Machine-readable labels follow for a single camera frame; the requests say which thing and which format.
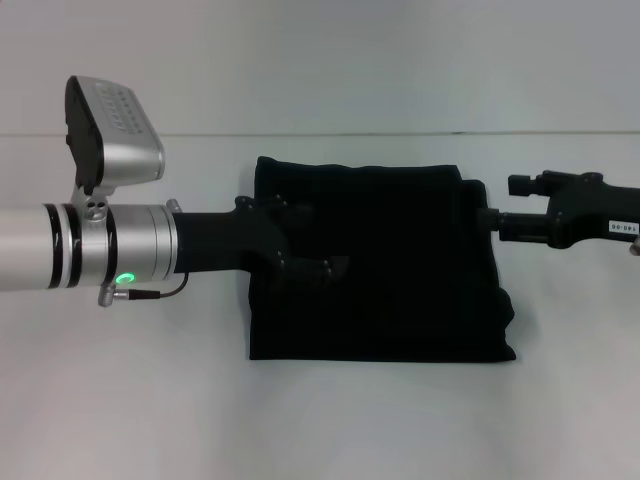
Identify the black shirt with white print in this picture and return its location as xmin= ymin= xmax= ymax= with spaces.
xmin=248 ymin=155 xmax=518 ymax=365

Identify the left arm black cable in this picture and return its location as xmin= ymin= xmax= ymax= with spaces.
xmin=96 ymin=276 xmax=189 ymax=311

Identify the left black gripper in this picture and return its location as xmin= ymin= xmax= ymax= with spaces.
xmin=172 ymin=194 xmax=352 ymax=292

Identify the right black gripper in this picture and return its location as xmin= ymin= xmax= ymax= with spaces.
xmin=477 ymin=170 xmax=640 ymax=250

